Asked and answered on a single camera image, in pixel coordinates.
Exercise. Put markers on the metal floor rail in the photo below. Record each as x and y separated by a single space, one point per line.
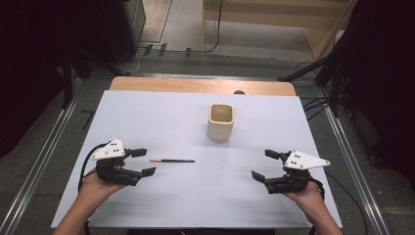
351 163
44 153
202 76

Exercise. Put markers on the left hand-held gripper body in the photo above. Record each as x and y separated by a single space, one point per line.
112 171

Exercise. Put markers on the dark cabinet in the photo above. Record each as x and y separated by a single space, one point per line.
120 29

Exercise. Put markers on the person's left hand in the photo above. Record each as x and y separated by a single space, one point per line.
93 189

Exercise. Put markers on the person's right hand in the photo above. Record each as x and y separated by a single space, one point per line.
308 199

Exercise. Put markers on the dark round table grommet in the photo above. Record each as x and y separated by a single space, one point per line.
239 92

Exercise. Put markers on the dark curtain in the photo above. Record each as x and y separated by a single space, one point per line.
29 65
388 81

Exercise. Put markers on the light wooden shelf unit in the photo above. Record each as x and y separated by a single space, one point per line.
326 40

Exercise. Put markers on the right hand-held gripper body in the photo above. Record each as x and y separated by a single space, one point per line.
290 182

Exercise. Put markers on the white board sheet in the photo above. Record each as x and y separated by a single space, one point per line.
195 196

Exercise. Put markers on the small black floor bracket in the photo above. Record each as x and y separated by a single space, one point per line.
188 52
148 49
162 49

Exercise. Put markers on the beige square pen holder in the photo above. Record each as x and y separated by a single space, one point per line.
221 129

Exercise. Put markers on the black metal stand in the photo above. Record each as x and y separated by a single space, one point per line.
67 84
334 94

